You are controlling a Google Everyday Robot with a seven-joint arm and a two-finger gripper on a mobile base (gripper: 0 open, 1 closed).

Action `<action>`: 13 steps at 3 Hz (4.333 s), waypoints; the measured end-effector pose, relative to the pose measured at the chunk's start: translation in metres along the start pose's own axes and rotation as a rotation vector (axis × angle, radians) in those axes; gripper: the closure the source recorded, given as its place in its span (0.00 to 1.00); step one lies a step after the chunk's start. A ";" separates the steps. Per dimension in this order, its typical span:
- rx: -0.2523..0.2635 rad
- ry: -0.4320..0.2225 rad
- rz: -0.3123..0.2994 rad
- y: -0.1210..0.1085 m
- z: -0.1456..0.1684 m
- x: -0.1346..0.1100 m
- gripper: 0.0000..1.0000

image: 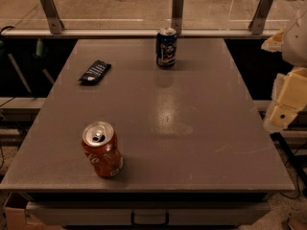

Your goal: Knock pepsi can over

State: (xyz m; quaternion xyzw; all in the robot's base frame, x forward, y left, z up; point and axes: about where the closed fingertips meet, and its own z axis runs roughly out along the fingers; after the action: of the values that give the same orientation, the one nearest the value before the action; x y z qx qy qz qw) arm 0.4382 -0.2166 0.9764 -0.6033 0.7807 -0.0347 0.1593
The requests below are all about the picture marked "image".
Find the middle metal barrier bracket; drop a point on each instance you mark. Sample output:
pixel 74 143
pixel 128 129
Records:
pixel 177 14

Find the metal barrier bracket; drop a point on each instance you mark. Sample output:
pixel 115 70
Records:
pixel 51 13
pixel 177 14
pixel 257 24

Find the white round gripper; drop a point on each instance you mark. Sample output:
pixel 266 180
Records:
pixel 297 43

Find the right metal barrier bracket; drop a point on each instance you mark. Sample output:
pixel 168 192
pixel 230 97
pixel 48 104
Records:
pixel 257 24

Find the blue pepsi can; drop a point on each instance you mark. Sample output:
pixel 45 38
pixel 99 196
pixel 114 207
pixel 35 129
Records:
pixel 166 46

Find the cardboard box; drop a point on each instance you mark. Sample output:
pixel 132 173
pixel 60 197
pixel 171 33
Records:
pixel 18 218

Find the grey metal rail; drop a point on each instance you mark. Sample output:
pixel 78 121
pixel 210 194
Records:
pixel 98 33

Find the left metal barrier bracket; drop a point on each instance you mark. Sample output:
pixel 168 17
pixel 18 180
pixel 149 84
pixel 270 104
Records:
pixel 51 13

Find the black snack packet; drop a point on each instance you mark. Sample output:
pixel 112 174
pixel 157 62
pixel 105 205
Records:
pixel 96 71

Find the orange-red soda can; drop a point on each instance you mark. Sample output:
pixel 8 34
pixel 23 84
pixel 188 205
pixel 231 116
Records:
pixel 100 146

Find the grey drawer with handle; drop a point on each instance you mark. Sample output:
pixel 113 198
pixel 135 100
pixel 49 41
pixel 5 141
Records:
pixel 167 214

